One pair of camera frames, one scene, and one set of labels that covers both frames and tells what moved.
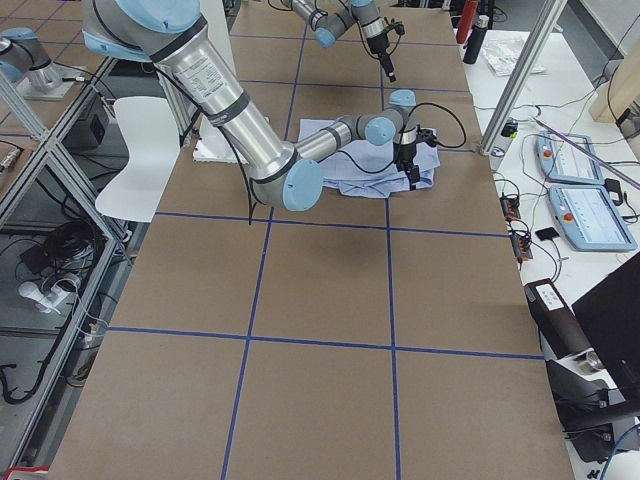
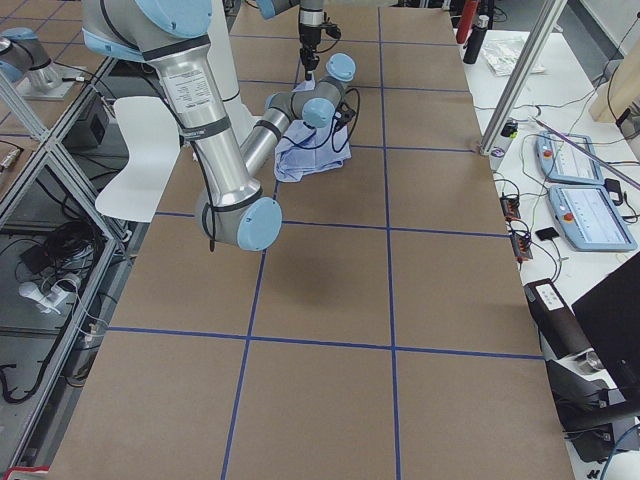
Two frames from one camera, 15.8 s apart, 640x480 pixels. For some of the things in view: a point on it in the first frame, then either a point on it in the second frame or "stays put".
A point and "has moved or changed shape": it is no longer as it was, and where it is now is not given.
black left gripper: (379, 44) -> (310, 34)
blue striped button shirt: (364, 170) has moved or changed shape
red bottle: (466, 19) stays put
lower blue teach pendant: (588, 219) stays put
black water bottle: (474, 41) stays put
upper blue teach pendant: (560, 161) stays put
